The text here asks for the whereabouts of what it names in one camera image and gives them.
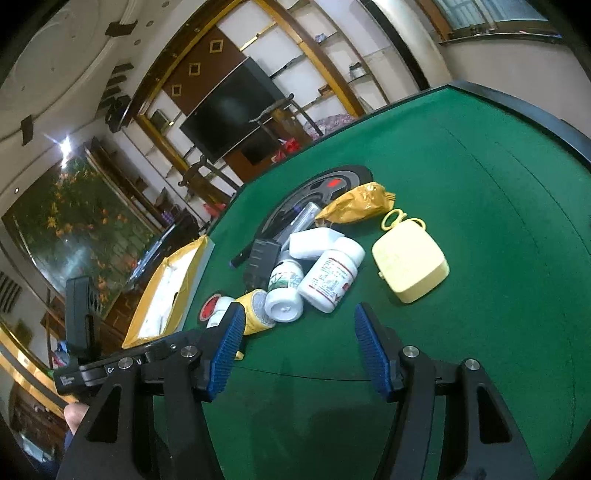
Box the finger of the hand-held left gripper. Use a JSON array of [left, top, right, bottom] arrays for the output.
[[78, 329, 211, 385]]

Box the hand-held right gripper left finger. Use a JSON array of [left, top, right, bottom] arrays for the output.
[[55, 302, 245, 480]]

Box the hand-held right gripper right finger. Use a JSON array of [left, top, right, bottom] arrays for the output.
[[354, 302, 539, 480]]

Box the yellow medicine bottle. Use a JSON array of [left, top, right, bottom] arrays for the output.
[[233, 288, 278, 336]]

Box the yellow-lined white box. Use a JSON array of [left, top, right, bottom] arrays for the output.
[[121, 235, 214, 349]]

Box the white medicine bottle red label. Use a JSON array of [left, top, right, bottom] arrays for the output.
[[298, 237, 366, 313]]

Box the black marker pen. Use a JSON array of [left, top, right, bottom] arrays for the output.
[[229, 240, 252, 268]]

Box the clear plastic tube black cap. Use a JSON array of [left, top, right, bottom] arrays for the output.
[[277, 203, 324, 232]]

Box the person's left hand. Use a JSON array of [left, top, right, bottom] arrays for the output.
[[64, 402, 89, 435]]

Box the small white container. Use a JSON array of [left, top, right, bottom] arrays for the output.
[[208, 298, 235, 329]]

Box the black tape roll red core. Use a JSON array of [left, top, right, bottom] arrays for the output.
[[200, 290, 236, 324]]

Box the white bottle green label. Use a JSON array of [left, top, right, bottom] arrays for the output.
[[264, 259, 304, 322]]

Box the black glossy side table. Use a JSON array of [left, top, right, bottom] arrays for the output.
[[124, 217, 206, 289]]

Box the pale yellow plastic case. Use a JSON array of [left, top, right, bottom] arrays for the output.
[[372, 209, 450, 304]]

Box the black power adapter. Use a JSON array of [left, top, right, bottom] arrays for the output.
[[243, 239, 281, 287]]

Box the white rectangular plastic box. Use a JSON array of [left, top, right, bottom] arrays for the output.
[[289, 229, 346, 260]]

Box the gold foil snack packet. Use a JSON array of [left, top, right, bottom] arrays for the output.
[[315, 182, 397, 225]]

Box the round table control panel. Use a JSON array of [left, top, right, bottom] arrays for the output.
[[255, 165, 374, 245]]

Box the dark wooden chair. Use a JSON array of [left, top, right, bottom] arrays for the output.
[[178, 154, 243, 204], [249, 92, 324, 139]]

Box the floral cloth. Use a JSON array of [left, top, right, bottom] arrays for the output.
[[314, 113, 354, 137]]

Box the black flat television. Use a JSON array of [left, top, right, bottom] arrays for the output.
[[179, 56, 288, 163]]

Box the barred window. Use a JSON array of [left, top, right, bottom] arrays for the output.
[[431, 0, 561, 44]]

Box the wooden wall shelf unit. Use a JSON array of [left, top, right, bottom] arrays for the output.
[[134, 0, 416, 185]]

